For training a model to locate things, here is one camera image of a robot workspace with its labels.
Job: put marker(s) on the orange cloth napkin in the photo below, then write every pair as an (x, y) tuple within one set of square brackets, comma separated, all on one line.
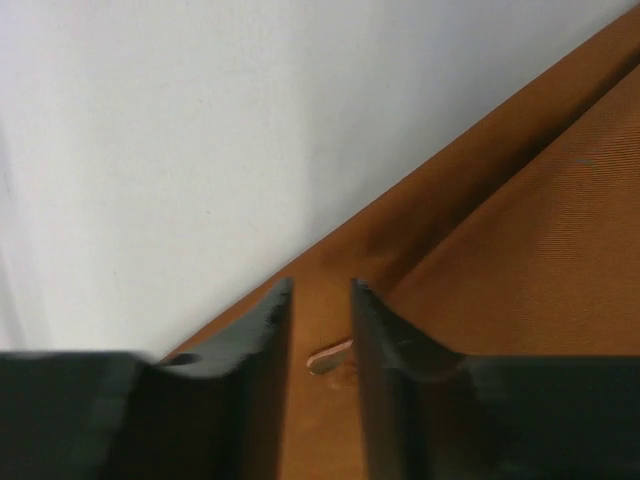
[(521, 237)]

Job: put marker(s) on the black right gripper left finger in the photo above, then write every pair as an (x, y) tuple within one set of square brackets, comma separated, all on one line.
[(215, 411)]

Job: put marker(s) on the copper spoon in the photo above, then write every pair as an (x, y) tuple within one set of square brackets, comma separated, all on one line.
[(331, 357)]

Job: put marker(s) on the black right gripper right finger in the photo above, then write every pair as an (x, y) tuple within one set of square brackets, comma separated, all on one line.
[(430, 412)]

